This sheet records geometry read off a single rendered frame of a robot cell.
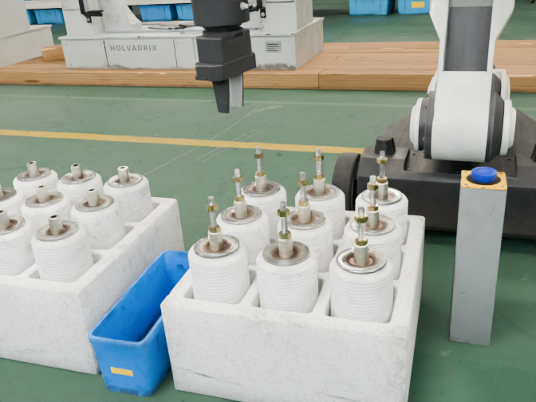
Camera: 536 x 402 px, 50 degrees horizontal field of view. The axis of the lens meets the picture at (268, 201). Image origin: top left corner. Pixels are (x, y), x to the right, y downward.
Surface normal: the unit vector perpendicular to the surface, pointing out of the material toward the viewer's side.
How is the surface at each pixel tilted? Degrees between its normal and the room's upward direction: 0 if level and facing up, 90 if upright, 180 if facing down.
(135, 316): 88
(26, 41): 90
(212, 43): 90
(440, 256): 0
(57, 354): 90
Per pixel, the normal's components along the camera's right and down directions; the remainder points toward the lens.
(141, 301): 0.95, 0.03
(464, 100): -0.32, -0.18
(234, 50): 0.84, 0.17
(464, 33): -0.34, 0.06
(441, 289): -0.07, -0.91
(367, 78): -0.34, 0.41
